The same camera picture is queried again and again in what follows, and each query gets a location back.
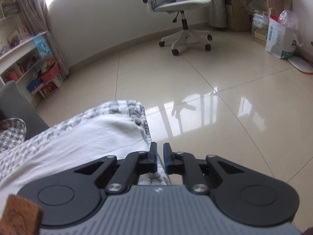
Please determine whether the white garment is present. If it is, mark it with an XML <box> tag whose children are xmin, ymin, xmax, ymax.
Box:
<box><xmin>1</xmin><ymin>115</ymin><xmax>151</xmax><ymax>206</ymax></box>

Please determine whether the white round floor scale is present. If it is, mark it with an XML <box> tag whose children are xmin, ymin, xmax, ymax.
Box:
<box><xmin>288</xmin><ymin>56</ymin><xmax>313</xmax><ymax>74</ymax></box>

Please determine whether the brown sleeve cuff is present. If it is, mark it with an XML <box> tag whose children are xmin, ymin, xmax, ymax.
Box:
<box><xmin>1</xmin><ymin>195</ymin><xmax>43</xmax><ymax>235</ymax></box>

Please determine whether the grey office chair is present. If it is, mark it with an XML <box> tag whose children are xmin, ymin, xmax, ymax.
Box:
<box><xmin>142</xmin><ymin>0</ymin><xmax>212</xmax><ymax>56</ymax></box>

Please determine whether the grey checked quilt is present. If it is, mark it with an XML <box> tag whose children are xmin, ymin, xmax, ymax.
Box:
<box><xmin>0</xmin><ymin>99</ymin><xmax>172</xmax><ymax>186</ymax></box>

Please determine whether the grey curtain left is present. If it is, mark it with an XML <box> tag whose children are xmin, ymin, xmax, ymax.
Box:
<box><xmin>16</xmin><ymin>0</ymin><xmax>69</xmax><ymax>77</ymax></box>

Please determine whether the pink storage basket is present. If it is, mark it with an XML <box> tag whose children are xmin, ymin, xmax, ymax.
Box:
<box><xmin>40</xmin><ymin>63</ymin><xmax>60</xmax><ymax>83</ymax></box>

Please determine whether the grey curtain right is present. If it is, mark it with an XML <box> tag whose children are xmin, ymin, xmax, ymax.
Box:
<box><xmin>210</xmin><ymin>0</ymin><xmax>227</xmax><ymax>29</ymax></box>

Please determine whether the white paper shopping bag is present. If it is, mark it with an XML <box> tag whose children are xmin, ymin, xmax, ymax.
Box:
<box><xmin>265</xmin><ymin>7</ymin><xmax>304</xmax><ymax>59</ymax></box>

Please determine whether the grey curtain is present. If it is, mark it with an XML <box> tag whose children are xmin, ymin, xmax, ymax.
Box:
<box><xmin>16</xmin><ymin>0</ymin><xmax>69</xmax><ymax>77</ymax></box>
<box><xmin>210</xmin><ymin>0</ymin><xmax>227</xmax><ymax>29</ymax></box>

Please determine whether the wooden desk shelf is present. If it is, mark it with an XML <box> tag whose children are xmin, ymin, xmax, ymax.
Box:
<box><xmin>224</xmin><ymin>0</ymin><xmax>292</xmax><ymax>46</ymax></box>

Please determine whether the white desk shelf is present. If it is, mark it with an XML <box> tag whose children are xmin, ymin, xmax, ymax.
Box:
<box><xmin>1</xmin><ymin>0</ymin><xmax>65</xmax><ymax>104</ymax></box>

